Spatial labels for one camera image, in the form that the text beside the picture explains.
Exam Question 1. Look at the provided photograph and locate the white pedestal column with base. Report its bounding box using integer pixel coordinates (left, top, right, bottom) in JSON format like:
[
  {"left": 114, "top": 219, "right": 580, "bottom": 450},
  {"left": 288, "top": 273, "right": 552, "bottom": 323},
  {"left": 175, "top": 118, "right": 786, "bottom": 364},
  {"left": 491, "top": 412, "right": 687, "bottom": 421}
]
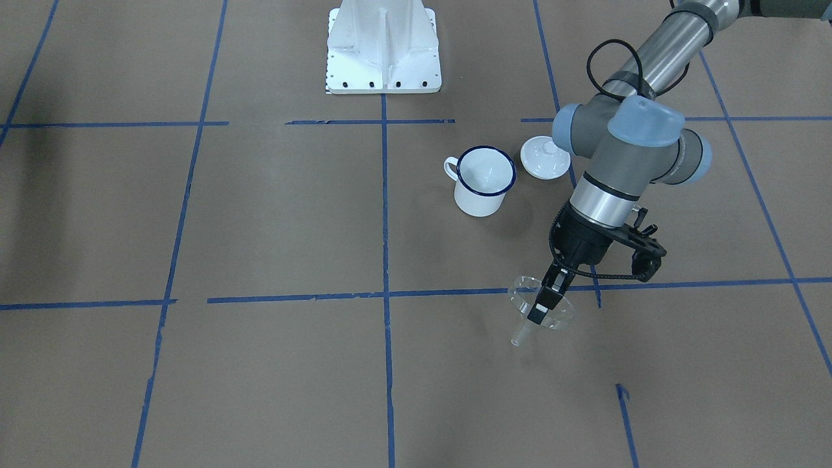
[{"left": 325, "top": 1, "right": 443, "bottom": 95}]

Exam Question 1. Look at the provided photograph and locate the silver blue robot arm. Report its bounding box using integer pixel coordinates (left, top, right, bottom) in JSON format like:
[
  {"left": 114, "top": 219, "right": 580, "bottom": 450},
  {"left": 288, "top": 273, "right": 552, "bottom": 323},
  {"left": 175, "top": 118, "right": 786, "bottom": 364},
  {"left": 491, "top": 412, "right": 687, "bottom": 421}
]
[{"left": 520, "top": 1, "right": 830, "bottom": 326}]

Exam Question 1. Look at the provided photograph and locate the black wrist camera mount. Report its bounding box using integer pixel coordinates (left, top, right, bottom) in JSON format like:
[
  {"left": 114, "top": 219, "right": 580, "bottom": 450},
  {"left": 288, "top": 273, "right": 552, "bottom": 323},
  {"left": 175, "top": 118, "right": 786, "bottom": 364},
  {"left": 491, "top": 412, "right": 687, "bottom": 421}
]
[{"left": 612, "top": 205, "right": 668, "bottom": 282}]

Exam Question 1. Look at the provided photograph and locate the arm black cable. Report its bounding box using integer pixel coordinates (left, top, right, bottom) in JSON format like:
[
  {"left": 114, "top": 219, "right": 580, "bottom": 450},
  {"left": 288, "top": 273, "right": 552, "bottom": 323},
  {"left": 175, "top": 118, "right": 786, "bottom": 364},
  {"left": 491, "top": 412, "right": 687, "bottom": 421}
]
[{"left": 549, "top": 39, "right": 691, "bottom": 283}]

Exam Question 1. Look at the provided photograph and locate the white enamel mug blue rim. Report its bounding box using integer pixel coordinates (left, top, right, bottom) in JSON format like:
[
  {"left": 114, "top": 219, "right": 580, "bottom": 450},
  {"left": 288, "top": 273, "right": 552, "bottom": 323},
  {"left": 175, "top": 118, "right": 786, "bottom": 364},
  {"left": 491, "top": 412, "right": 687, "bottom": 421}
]
[{"left": 443, "top": 146, "right": 517, "bottom": 217}]

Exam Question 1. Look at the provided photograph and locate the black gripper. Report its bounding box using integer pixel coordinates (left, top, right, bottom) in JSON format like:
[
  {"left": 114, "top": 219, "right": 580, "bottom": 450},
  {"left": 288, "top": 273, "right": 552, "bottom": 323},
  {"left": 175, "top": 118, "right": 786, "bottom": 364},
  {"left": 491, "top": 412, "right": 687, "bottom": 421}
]
[{"left": 526, "top": 203, "right": 615, "bottom": 326}]

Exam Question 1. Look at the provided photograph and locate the clear glass funnel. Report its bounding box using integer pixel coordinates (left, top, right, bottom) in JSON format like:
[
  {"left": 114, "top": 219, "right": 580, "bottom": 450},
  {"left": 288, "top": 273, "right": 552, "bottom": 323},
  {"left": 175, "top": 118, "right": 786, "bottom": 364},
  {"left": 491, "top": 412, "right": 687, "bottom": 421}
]
[{"left": 508, "top": 276, "right": 577, "bottom": 346}]

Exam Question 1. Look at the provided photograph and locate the white ceramic lid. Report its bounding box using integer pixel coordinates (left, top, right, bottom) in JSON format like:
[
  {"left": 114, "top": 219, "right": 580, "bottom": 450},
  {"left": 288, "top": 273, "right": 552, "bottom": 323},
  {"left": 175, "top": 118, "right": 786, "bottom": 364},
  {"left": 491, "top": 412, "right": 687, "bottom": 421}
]
[{"left": 520, "top": 136, "right": 571, "bottom": 180}]

